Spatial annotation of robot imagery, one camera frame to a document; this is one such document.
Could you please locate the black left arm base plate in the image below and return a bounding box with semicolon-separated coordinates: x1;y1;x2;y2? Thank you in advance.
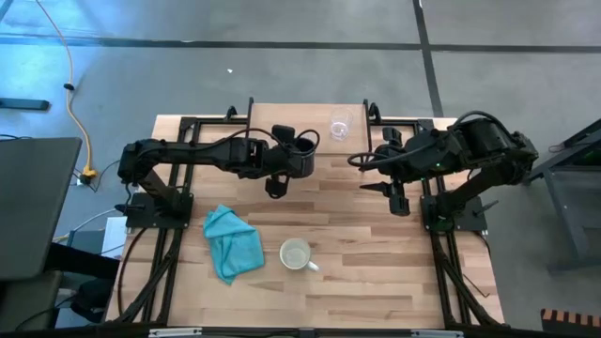
115;191;194;230

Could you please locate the silver metal bracket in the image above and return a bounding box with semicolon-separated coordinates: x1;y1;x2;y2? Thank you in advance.
411;329;465;338
148;328;204;338

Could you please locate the black aluminium table frame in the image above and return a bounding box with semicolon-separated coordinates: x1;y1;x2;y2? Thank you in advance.
106;103;506;330

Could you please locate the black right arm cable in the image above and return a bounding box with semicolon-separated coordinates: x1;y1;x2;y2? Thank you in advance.
347;148;424;171

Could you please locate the yellow power cable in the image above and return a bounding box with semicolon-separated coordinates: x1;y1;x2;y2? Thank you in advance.
35;0;99;183

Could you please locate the black flat floor bar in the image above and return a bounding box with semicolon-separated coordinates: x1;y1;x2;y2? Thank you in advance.
0;97;52;112

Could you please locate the orange black striped box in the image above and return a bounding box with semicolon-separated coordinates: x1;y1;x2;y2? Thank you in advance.
540;308;601;335

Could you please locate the grey metal desk frame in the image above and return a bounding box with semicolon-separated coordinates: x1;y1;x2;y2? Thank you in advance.
519;116;601;273

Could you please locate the clear glass cup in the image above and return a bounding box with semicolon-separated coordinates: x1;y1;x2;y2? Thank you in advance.
329;107;355;142

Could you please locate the grey desk top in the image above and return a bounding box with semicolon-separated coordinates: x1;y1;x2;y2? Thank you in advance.
0;136;84;282

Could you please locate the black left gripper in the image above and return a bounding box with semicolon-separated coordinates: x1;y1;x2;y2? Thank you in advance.
260;123;304;200

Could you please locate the white mug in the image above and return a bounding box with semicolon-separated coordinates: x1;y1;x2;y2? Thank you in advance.
279;237;320;273

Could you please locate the wooden shelf with black legs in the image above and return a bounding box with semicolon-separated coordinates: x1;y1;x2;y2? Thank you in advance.
243;97;374;173

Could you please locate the grey chair seat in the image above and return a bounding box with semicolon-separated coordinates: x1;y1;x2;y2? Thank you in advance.
0;270;65;332

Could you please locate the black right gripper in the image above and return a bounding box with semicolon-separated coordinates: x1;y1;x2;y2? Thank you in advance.
360;126;426;218

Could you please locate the black rounded floor object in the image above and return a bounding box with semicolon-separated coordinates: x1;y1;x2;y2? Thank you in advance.
69;279;115;325

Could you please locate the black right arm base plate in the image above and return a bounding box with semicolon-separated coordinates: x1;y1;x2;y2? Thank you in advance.
420;194;488;232

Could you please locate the dark blue mug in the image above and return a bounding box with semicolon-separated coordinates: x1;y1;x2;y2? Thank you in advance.
291;134;321;178

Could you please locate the white box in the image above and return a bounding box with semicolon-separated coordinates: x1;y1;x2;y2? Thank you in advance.
100;215;129;260

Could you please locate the teal cloth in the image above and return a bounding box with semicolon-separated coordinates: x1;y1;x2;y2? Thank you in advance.
202;204;267;286

